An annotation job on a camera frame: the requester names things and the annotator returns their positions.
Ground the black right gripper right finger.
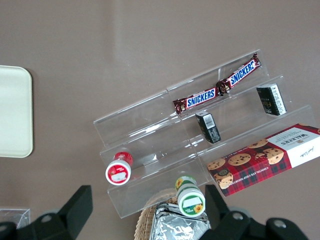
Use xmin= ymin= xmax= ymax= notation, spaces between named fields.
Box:
xmin=199 ymin=184 xmax=311 ymax=240

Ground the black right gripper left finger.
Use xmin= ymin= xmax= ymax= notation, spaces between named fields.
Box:
xmin=0 ymin=184 xmax=93 ymax=240

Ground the light wicker basket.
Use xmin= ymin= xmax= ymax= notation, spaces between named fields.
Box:
xmin=134 ymin=188 xmax=181 ymax=240

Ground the white rectangular tray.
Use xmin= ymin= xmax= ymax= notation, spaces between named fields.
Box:
xmin=0 ymin=65 xmax=34 ymax=158

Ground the green lidded sunflower jar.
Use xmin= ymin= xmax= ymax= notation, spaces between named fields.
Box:
xmin=174 ymin=176 xmax=206 ymax=217

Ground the silver foil packet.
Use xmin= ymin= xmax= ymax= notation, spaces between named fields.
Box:
xmin=149 ymin=202 xmax=211 ymax=240

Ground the small clear acrylic box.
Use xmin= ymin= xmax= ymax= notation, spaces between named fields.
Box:
xmin=0 ymin=207 xmax=31 ymax=230

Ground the red lidded jar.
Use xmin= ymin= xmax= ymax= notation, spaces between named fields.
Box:
xmin=105 ymin=151 xmax=135 ymax=186

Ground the red tartan Walkers cookie box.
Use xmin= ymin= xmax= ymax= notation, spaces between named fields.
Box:
xmin=206 ymin=123 xmax=320 ymax=198

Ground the black box with barcode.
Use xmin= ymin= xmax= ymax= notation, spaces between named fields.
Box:
xmin=195 ymin=111 xmax=222 ymax=144

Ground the clear acrylic tiered stand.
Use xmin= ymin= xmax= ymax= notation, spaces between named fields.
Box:
xmin=92 ymin=48 xmax=317 ymax=220

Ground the Snickers chocolate bar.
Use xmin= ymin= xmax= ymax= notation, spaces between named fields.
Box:
xmin=216 ymin=52 xmax=262 ymax=97
xmin=172 ymin=86 xmax=221 ymax=114

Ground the black box with white side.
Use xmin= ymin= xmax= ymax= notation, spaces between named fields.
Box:
xmin=256 ymin=83 xmax=288 ymax=117

